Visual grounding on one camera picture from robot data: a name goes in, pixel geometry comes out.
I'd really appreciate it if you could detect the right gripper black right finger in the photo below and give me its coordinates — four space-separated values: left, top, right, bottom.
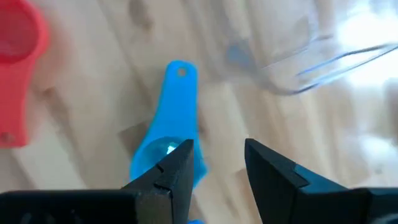
244 138 398 224

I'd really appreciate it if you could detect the pink-red measuring cup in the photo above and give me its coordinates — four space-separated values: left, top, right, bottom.
0 0 51 149

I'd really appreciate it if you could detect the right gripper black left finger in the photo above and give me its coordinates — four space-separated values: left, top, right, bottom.
0 139 195 224

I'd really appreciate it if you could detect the clear plastic basket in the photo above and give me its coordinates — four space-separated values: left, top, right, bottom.
186 0 398 96

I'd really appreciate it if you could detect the teal measuring cup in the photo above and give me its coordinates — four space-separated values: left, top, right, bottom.
129 60 208 224

